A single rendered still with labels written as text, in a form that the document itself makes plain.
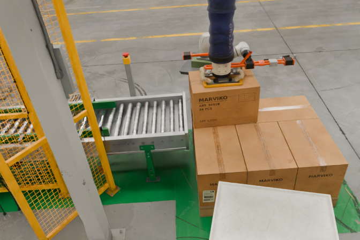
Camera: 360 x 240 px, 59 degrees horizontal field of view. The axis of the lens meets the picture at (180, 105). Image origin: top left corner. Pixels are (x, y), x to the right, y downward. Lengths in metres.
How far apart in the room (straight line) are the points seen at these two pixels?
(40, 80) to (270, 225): 1.38
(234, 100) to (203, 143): 0.48
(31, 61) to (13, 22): 0.20
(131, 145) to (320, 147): 1.65
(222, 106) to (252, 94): 0.29
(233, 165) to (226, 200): 0.87
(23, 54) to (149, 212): 1.89
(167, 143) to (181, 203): 0.59
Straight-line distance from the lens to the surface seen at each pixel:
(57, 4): 2.31
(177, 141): 2.93
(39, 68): 1.77
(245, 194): 1.85
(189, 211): 3.04
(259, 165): 2.68
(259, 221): 1.75
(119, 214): 3.13
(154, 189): 3.24
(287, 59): 3.00
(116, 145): 3.00
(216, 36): 2.68
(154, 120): 3.15
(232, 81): 2.87
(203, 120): 2.95
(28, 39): 1.71
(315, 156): 2.85
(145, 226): 3.00
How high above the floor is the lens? 2.45
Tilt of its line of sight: 35 degrees down
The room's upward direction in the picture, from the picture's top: 5 degrees counter-clockwise
